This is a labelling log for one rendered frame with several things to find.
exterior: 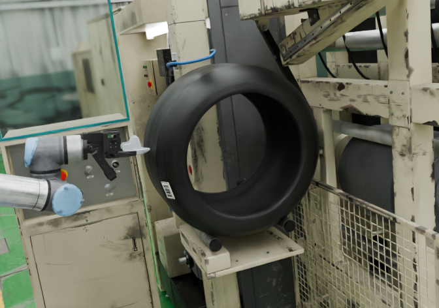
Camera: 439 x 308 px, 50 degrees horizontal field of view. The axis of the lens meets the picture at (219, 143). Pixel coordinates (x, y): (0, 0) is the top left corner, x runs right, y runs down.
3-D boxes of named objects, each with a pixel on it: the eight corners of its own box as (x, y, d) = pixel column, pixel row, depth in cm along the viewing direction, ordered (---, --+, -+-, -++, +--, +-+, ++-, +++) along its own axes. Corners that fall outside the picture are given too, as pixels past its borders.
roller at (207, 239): (181, 218, 189) (185, 208, 189) (191, 220, 190) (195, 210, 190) (208, 250, 156) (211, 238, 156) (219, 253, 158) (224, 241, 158)
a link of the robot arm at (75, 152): (68, 166, 143) (67, 160, 152) (85, 166, 144) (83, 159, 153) (66, 138, 141) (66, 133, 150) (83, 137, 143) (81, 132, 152)
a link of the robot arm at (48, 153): (26, 166, 147) (23, 135, 146) (68, 164, 151) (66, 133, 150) (24, 172, 138) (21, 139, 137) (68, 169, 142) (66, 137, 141)
